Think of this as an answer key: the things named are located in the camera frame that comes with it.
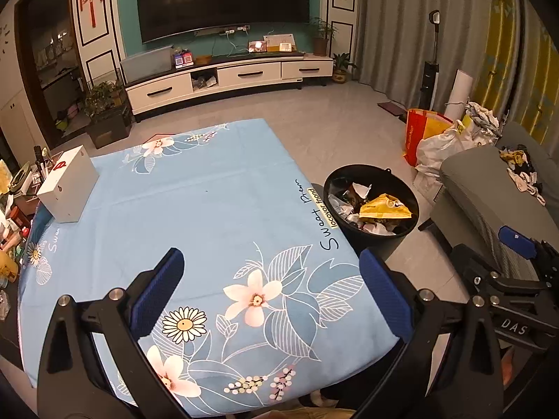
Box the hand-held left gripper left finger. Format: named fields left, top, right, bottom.
left=37, top=248, right=186, bottom=419

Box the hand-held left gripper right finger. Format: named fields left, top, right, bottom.
left=349, top=248, right=509, bottom=419

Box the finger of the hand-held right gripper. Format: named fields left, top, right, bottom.
left=498, top=226, right=559, bottom=268
left=452, top=245, right=552, bottom=305

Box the black plastic bucket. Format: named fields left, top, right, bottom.
left=323, top=163, right=420, bottom=256

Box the yellow snack bag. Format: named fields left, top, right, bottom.
left=358, top=193, right=413, bottom=220

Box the white plastic bag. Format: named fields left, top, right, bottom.
left=327, top=192, right=354, bottom=223

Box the grey sofa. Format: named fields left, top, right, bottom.
left=430, top=122, right=559, bottom=280

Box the pile of socks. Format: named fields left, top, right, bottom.
left=500, top=144, right=546, bottom=206

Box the white plastic sack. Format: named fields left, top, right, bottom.
left=415, top=120, right=477, bottom=179

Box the patterned white cloth bundle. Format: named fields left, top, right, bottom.
left=463, top=101, right=503, bottom=145

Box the white cardboard box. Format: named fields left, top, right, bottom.
left=36, top=145, right=100, bottom=224

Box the red yellow shopping bag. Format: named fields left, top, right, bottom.
left=402, top=108, right=455, bottom=167

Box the white paper roll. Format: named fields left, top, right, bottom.
left=445, top=69, right=474, bottom=118

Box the clutter of bottles and jars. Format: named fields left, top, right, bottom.
left=0, top=146, right=49, bottom=315

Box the dark plant stand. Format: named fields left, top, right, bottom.
left=87, top=113, right=134, bottom=149

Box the brown floor mat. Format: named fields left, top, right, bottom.
left=378, top=101, right=407, bottom=118

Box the upright vacuum cleaner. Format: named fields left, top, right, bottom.
left=419, top=10, right=441, bottom=112

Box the yellow patterned curtain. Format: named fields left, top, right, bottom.
left=474, top=0, right=559, bottom=140

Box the bushy potted plant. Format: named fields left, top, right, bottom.
left=83, top=81, right=127, bottom=118

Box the grey rectangular panel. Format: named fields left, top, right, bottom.
left=119, top=45, right=174, bottom=84

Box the small potted plant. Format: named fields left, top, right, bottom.
left=332, top=52, right=356, bottom=83

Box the white television cabinet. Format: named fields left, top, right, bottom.
left=124, top=52, right=335, bottom=116

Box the grey curtain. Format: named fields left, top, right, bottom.
left=354, top=0, right=494, bottom=110

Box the tall potted plant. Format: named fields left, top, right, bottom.
left=309, top=16, right=337, bottom=57

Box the black flat television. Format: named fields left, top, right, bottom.
left=135, top=0, right=321, bottom=44

